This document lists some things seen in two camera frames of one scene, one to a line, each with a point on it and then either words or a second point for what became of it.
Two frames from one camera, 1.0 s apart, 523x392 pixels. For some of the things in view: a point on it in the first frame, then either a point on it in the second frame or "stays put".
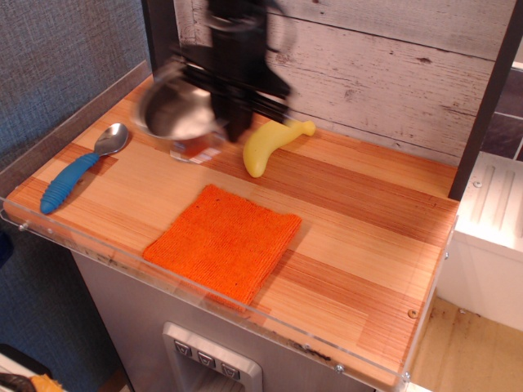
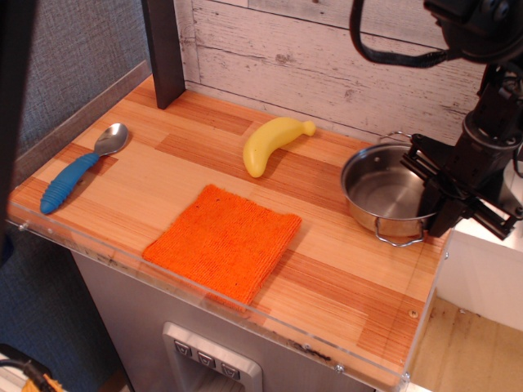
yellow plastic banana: [265, 137] stays put
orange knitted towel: [224, 242] stays put
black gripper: [238, 61] -> [468, 178]
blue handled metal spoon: [109, 140] stays put
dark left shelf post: [161, 27] stays put
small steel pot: [175, 108] -> [383, 193]
